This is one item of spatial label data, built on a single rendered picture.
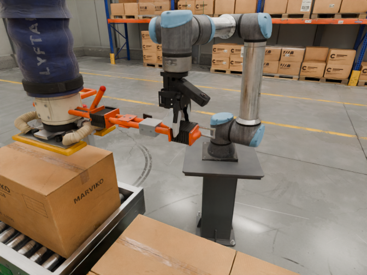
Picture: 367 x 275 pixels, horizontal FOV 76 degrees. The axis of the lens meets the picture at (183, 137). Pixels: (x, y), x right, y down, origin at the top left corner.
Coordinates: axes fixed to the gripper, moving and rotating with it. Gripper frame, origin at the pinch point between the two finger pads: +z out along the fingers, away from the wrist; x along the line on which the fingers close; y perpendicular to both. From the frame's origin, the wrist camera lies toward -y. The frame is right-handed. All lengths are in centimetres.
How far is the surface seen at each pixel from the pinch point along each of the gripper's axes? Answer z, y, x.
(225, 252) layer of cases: 71, -17, -14
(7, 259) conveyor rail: 66, 73, 37
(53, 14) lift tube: -36, 48, 4
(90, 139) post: 48, 100, -48
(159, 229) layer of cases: 71, 20, -12
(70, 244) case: 63, 51, 19
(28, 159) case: 30, 84, 8
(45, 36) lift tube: -29, 51, 7
